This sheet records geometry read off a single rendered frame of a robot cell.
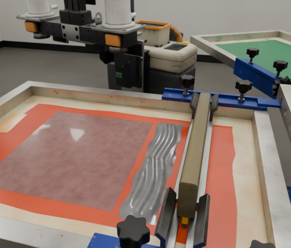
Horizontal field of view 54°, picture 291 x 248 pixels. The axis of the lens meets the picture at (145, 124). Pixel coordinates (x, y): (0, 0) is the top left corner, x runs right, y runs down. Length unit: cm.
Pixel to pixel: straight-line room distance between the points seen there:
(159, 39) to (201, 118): 113
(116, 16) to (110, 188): 69
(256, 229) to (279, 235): 6
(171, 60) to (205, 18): 278
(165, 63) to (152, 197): 118
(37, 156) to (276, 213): 52
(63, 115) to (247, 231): 59
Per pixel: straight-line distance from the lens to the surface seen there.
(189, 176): 47
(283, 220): 54
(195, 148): 53
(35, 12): 142
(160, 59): 167
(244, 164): 69
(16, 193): 64
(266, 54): 155
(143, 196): 57
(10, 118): 92
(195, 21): 440
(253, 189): 63
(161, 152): 68
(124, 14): 111
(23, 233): 51
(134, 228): 39
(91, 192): 60
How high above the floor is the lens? 136
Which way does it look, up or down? 30 degrees down
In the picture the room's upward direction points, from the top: straight up
